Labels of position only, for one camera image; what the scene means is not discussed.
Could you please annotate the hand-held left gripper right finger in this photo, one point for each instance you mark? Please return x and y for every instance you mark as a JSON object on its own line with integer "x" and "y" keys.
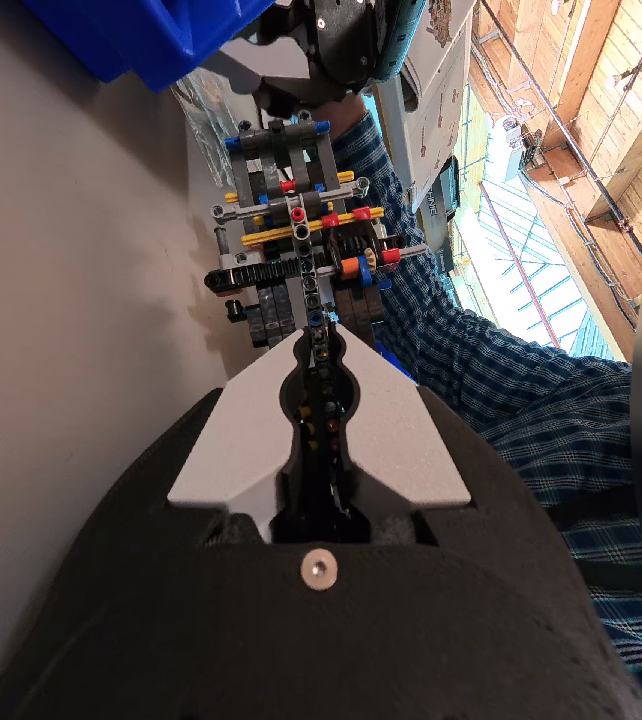
{"x": 405, "y": 450}

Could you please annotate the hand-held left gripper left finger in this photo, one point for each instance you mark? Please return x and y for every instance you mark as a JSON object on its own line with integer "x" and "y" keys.
{"x": 231, "y": 439}

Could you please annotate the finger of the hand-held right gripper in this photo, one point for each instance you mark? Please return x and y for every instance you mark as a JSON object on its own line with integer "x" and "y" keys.
{"x": 265, "y": 67}

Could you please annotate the multicoloured lego vehicle model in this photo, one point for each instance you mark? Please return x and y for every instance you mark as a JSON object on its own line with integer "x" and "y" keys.
{"x": 298, "y": 225}

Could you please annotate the person's right forearm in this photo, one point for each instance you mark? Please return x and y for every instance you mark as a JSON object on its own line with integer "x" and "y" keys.
{"x": 411, "y": 270}

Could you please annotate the lego instruction booklet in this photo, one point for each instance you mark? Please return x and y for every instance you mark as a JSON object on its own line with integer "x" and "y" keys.
{"x": 439, "y": 112}

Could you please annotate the black lego set box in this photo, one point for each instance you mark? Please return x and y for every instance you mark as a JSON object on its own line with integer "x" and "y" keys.
{"x": 439, "y": 214}

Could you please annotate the person's right hand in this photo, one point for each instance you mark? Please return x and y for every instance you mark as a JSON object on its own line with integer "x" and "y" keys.
{"x": 346, "y": 111}

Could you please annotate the flat clear plastic bag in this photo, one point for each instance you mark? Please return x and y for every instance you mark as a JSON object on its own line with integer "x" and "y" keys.
{"x": 208, "y": 129}

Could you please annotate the blue storage box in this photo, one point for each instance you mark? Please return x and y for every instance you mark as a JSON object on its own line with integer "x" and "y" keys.
{"x": 397, "y": 363}

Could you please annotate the blue plastic bin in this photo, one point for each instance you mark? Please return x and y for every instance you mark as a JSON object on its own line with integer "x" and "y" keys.
{"x": 130, "y": 34}

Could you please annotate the person's plaid shirt torso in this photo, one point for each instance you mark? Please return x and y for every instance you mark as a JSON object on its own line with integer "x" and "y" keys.
{"x": 568, "y": 405}

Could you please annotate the white ceiling-mounted device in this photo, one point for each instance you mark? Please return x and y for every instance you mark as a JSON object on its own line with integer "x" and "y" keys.
{"x": 504, "y": 152}

